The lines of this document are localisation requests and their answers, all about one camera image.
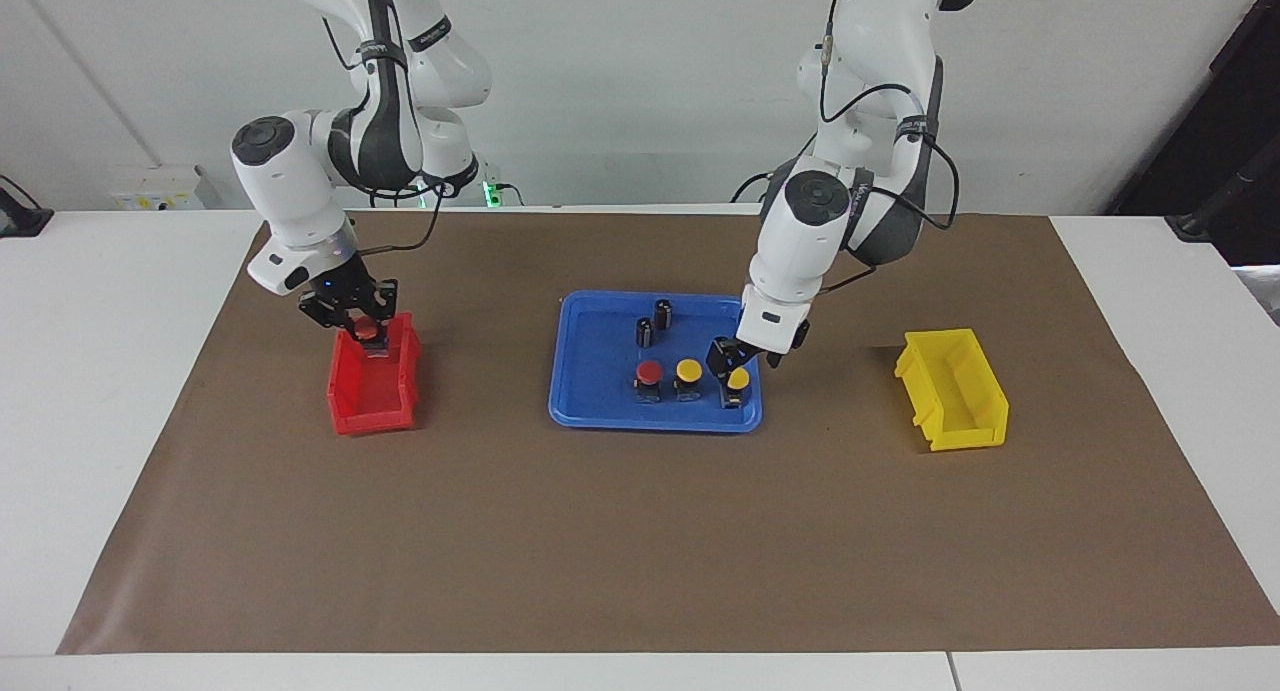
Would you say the red plastic bin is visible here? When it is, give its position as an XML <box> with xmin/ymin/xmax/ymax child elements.
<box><xmin>327</xmin><ymin>312</ymin><xmax>423</xmax><ymax>437</ymax></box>

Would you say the blue plastic tray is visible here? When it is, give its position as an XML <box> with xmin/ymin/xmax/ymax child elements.
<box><xmin>547</xmin><ymin>290</ymin><xmax>764</xmax><ymax>434</ymax></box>

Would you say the yellow plastic bin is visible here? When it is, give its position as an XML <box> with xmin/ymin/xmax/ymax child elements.
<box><xmin>893</xmin><ymin>328</ymin><xmax>1011</xmax><ymax>453</ymax></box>

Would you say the brown paper table mat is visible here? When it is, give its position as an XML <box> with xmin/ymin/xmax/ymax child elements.
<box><xmin>57</xmin><ymin>209</ymin><xmax>1280</xmax><ymax>656</ymax></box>

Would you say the grey metal object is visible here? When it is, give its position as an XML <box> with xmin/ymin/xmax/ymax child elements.
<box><xmin>1235</xmin><ymin>264</ymin><xmax>1280</xmax><ymax>327</ymax></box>

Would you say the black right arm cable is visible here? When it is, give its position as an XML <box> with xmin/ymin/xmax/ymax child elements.
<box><xmin>320</xmin><ymin>11</ymin><xmax>448</xmax><ymax>259</ymax></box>

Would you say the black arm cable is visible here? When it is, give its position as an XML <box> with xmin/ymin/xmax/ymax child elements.
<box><xmin>320</xmin><ymin>11</ymin><xmax>448</xmax><ymax>259</ymax></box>
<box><xmin>818</xmin><ymin>26</ymin><xmax>963</xmax><ymax>294</ymax></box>

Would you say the white wall socket box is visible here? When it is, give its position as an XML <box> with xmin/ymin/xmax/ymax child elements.
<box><xmin>108</xmin><ymin>165</ymin><xmax>206</xmax><ymax>212</ymax></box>

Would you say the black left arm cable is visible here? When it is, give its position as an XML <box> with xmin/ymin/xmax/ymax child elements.
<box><xmin>818</xmin><ymin>26</ymin><xmax>963</xmax><ymax>294</ymax></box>

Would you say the black clamp mount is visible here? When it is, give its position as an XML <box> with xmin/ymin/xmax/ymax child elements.
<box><xmin>0</xmin><ymin>175</ymin><xmax>54</xmax><ymax>238</ymax></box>

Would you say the black camera stand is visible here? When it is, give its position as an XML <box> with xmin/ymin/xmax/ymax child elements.
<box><xmin>1165</xmin><ymin>136</ymin><xmax>1280</xmax><ymax>244</ymax></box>

